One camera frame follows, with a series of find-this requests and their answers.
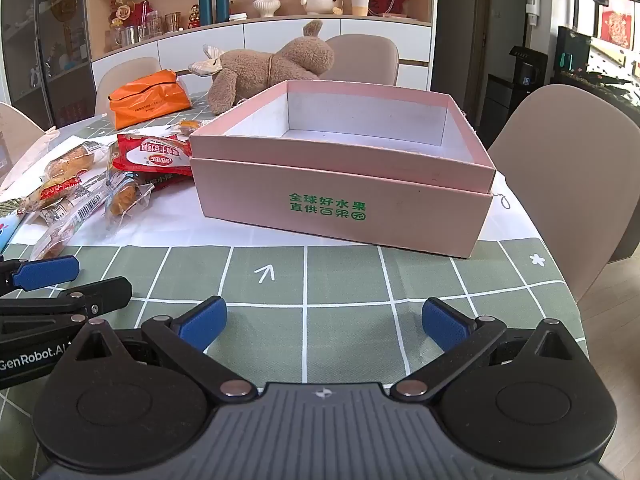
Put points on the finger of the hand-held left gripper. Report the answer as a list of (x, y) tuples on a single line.
[(45, 272), (100, 294)]

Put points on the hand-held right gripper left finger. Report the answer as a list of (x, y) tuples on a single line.
[(206, 326)]

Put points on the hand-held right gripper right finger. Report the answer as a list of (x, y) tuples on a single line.
[(442, 326)]

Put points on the long clear wafer packet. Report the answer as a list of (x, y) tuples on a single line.
[(57, 240)]

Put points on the blue green snack packet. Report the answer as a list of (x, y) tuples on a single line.
[(7, 230)]

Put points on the long labelled bread packet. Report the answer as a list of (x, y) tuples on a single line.
[(75, 210)]

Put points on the red label clear snack packet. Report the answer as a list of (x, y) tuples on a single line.
[(55, 192)]

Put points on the clear cake packet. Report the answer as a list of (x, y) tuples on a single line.
[(125, 195)]

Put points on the clear bread packet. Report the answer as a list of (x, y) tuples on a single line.
[(67, 160)]

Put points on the large red snack packet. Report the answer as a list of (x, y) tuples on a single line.
[(150, 156)]

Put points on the pink cardboard box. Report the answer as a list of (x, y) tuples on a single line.
[(350, 195)]

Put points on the small yellow snack packet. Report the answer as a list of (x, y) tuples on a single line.
[(189, 126)]

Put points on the white paper with squid drawing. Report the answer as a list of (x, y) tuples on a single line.
[(165, 230)]

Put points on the beige chair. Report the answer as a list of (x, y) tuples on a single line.
[(565, 160), (120, 77), (17, 135), (365, 57)]

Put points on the orange plastic bag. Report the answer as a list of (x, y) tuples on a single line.
[(145, 97)]

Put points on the glass display cabinet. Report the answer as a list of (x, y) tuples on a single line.
[(45, 60)]

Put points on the black water dispenser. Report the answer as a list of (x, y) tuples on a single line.
[(522, 80)]

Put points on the brown plush toy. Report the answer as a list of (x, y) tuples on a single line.
[(280, 67)]

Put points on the rose bouquet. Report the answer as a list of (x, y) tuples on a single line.
[(121, 10)]

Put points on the red doll figurine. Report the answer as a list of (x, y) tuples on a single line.
[(194, 17)]

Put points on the white wooden sideboard cabinet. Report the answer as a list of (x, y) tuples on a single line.
[(280, 32)]

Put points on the fish tank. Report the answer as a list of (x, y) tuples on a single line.
[(600, 65)]

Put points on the teal thermos bottle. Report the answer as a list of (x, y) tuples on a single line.
[(205, 7), (222, 4)]

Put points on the white ribbed vase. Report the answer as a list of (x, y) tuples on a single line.
[(265, 6)]

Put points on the cream cup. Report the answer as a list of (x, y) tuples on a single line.
[(360, 1)]

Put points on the red framed picture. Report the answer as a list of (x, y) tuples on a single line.
[(620, 10)]

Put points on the white wall device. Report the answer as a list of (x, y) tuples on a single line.
[(533, 2)]

